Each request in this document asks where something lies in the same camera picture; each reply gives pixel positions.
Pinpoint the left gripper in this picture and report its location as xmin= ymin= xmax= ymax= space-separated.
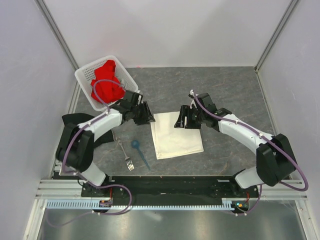
xmin=130 ymin=101 xmax=155 ymax=126

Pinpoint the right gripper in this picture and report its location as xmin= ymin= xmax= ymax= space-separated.
xmin=174 ymin=105 xmax=206 ymax=130

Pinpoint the white cloth napkin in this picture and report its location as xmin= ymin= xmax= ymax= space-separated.
xmin=150 ymin=111 xmax=204 ymax=160

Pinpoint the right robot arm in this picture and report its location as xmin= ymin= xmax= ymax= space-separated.
xmin=174 ymin=93 xmax=297 ymax=197

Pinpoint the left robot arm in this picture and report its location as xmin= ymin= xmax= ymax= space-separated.
xmin=55 ymin=90 xmax=155 ymax=197

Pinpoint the blue plastic spoon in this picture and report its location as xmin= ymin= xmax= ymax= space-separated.
xmin=131 ymin=140 xmax=151 ymax=171

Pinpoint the grey cloth in basket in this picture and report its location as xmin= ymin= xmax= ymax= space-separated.
xmin=119 ymin=78 xmax=127 ymax=91

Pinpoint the silver metal fork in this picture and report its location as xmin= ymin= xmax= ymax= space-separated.
xmin=116 ymin=137 xmax=135 ymax=171

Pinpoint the red cloth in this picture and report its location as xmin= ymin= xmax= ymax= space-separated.
xmin=90 ymin=59 xmax=125 ymax=104

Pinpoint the black cloth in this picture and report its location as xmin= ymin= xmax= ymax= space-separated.
xmin=62 ymin=113 xmax=115 ymax=148

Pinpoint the white plastic basket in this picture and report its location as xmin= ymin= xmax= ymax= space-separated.
xmin=74 ymin=55 xmax=139 ymax=112

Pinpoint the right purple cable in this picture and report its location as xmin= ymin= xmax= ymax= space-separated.
xmin=193 ymin=94 xmax=310 ymax=218

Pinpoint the purple cable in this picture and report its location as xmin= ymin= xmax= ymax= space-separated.
xmin=193 ymin=94 xmax=310 ymax=218
xmin=46 ymin=79 xmax=135 ymax=228

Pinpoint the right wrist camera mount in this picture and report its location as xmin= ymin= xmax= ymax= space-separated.
xmin=188 ymin=89 xmax=197 ymax=109

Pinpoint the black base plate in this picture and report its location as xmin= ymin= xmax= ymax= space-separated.
xmin=81 ymin=176 xmax=259 ymax=207

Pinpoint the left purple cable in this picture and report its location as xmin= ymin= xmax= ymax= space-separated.
xmin=46 ymin=79 xmax=135 ymax=228

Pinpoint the slotted cable duct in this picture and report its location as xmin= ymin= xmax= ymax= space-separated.
xmin=46 ymin=199 xmax=240 ymax=211

